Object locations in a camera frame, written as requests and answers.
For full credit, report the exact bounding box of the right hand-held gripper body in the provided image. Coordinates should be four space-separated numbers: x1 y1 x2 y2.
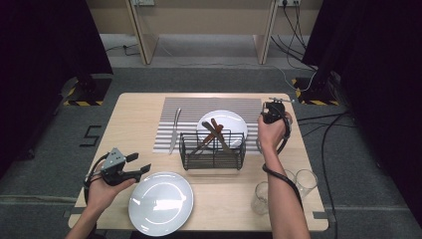
260 97 297 125

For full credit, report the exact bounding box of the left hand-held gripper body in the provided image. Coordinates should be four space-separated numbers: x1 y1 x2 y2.
99 146 135 187

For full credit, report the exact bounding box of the white round plate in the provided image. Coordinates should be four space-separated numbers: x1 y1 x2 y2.
196 110 249 149
127 171 195 237

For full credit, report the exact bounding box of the silver table knife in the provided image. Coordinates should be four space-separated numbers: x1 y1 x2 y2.
168 107 183 155

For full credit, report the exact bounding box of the black wire cutlery basket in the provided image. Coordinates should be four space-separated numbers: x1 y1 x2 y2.
178 129 247 171

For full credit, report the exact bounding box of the person's right hand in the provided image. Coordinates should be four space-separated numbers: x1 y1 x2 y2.
257 111 295 157

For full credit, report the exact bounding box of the person's left hand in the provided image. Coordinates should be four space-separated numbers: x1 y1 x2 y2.
87 175 137 213

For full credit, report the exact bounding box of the black stand base striped tape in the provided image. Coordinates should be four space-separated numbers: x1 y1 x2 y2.
62 73 113 108
291 77 341 107

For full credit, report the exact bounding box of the striped placemat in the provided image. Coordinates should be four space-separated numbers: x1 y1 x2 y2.
152 97 270 154

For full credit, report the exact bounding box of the black curtain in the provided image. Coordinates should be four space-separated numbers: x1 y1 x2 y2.
301 0 422 230
0 0 114 177

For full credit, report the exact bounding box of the left hand-held gripper cable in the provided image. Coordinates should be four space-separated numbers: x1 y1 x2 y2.
83 151 110 204

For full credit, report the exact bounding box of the hand-held gripper cable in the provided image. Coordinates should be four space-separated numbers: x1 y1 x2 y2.
83 151 110 204
261 102 305 213

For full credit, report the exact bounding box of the white cable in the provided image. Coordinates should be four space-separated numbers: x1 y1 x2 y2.
273 64 318 93

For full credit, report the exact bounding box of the black floor cable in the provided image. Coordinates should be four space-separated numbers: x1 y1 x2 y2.
297 112 349 122
297 120 357 137

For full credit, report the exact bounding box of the brown-handled utensil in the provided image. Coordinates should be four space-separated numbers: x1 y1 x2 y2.
189 118 225 157

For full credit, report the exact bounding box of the black power cable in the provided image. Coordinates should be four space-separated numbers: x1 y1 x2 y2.
282 3 308 51
269 34 318 73

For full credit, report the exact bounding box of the long thin black cable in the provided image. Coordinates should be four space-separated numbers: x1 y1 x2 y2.
319 112 351 239

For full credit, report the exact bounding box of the right hand-held gripper cable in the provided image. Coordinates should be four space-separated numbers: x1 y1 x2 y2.
261 102 305 213

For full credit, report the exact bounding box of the grey-handled utensil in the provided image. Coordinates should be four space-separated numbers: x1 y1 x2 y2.
201 120 239 158

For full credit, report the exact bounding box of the black cable with plug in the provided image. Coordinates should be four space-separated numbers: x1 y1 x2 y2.
105 43 141 57

